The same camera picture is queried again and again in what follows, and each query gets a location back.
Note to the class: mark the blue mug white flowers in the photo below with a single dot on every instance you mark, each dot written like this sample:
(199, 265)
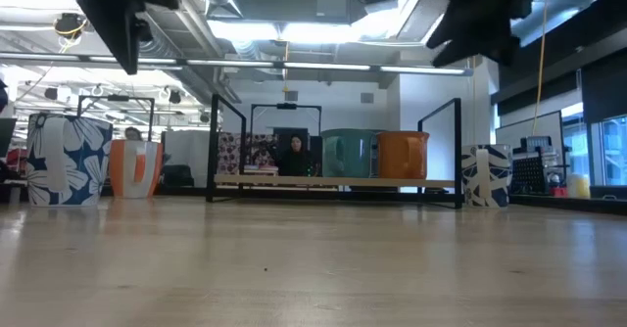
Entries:
(73, 170)

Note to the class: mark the patterned partition panel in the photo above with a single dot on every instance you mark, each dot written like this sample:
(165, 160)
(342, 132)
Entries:
(230, 153)

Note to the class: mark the black frame with camera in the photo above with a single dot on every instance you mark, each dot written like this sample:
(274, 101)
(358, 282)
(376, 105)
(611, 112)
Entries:
(117, 98)
(286, 106)

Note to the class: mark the white mug blue geometric pattern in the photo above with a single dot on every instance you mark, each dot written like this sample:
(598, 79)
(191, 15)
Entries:
(497, 180)

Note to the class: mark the wooden shelf black metal frame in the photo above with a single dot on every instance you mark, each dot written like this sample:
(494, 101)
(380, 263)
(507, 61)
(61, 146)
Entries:
(343, 182)

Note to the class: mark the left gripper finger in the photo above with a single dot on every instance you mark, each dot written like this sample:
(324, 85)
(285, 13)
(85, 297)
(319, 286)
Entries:
(125, 38)

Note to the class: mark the long light strip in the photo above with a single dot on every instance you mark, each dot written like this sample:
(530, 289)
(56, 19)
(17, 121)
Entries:
(245, 64)

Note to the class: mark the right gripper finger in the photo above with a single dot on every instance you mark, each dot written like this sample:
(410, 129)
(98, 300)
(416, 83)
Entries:
(443, 28)
(480, 50)

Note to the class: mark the orange and white mug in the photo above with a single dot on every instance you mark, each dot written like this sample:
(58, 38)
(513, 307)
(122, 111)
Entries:
(122, 170)

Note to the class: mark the black pegboard rack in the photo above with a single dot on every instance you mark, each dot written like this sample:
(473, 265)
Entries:
(529, 175)

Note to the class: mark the white board panel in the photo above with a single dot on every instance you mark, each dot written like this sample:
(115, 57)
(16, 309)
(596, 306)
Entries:
(529, 131)

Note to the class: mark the teal mug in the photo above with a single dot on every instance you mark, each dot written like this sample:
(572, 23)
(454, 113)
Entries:
(350, 153)

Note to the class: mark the person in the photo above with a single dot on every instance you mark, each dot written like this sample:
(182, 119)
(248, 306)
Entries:
(132, 133)
(295, 158)

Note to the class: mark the black aluminium rig frame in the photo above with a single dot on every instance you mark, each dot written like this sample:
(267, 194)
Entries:
(563, 203)

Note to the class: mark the plain orange mug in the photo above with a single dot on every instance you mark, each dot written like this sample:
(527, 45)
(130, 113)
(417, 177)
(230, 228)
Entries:
(401, 155)

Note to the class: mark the yellow container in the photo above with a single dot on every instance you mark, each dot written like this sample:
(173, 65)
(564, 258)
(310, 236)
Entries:
(579, 186)

